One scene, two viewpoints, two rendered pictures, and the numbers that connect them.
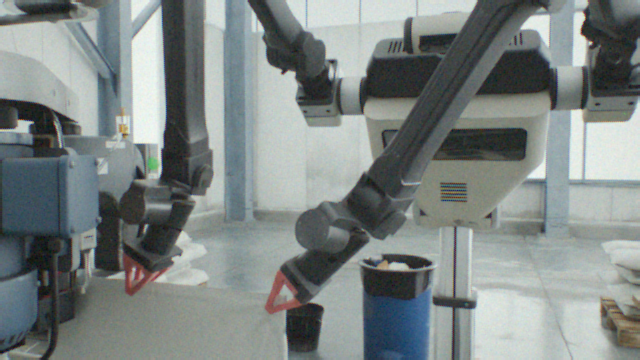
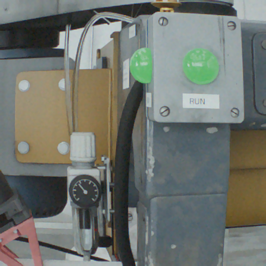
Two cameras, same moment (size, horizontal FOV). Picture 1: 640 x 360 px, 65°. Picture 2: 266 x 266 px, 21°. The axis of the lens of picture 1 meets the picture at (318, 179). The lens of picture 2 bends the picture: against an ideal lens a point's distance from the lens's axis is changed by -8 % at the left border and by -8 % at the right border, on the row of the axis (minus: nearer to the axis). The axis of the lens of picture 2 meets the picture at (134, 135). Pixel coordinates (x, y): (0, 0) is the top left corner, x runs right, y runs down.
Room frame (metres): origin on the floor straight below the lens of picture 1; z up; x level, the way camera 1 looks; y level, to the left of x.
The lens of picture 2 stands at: (1.66, 0.09, 1.26)
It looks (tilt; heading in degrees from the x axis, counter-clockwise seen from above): 3 degrees down; 154
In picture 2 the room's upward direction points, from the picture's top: straight up
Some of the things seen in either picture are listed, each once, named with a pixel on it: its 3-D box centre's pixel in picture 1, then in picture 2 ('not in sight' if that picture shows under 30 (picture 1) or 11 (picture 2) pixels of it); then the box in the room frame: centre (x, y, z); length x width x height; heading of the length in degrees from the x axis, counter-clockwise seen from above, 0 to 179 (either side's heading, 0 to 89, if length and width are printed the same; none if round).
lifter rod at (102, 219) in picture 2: (44, 268); (102, 215); (0.82, 0.45, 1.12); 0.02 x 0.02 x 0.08; 71
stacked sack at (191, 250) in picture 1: (167, 255); not in sight; (4.24, 1.29, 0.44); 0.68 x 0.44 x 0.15; 161
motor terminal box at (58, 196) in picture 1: (54, 204); not in sight; (0.59, 0.31, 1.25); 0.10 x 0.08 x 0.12; 6
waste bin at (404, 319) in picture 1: (396, 313); not in sight; (3.04, -0.48, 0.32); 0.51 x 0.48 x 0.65; 161
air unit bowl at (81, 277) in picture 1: (81, 269); (85, 230); (0.86, 0.41, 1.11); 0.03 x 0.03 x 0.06
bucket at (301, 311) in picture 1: (302, 327); not in sight; (3.34, 0.11, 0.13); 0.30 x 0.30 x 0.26
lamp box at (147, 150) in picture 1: (138, 163); (195, 66); (1.12, 0.40, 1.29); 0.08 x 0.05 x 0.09; 71
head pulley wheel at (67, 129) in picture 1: (55, 130); (198, 17); (0.96, 0.50, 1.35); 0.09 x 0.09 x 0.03
